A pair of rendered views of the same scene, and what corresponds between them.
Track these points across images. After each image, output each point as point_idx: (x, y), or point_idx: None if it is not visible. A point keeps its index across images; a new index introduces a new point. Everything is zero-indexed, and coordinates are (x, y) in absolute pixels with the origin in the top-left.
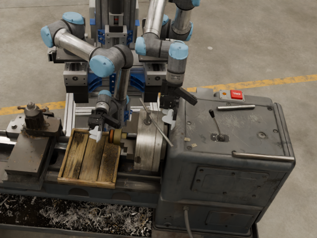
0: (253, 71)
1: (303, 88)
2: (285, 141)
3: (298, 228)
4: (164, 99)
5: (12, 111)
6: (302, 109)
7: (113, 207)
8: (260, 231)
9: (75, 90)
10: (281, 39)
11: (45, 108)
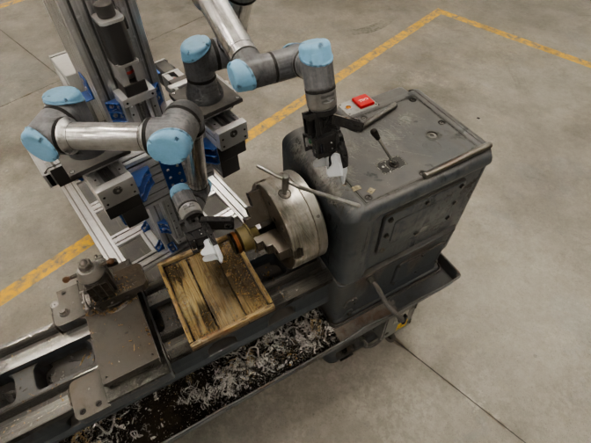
0: (290, 87)
1: (353, 82)
2: (463, 129)
3: None
4: (323, 142)
5: (14, 292)
6: None
7: (270, 333)
8: None
9: (123, 208)
10: (296, 38)
11: (98, 257)
